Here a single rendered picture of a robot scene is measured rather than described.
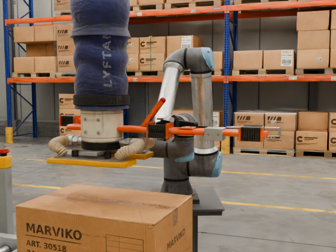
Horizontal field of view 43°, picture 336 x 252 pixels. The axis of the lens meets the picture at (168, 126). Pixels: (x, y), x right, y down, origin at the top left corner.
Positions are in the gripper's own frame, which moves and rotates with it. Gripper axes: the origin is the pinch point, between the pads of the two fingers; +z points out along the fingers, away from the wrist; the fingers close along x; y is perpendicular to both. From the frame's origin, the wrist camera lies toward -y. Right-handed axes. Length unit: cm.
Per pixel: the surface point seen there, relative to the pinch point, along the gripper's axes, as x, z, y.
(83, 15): 43, 12, 28
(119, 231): -34.0, 21.8, 10.4
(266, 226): -124, -269, -16
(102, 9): 45, 10, 21
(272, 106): -33, -842, 24
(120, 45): 32.5, 2.0, 18.0
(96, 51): 29.8, 10.2, 24.1
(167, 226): -34.1, 11.2, -4.0
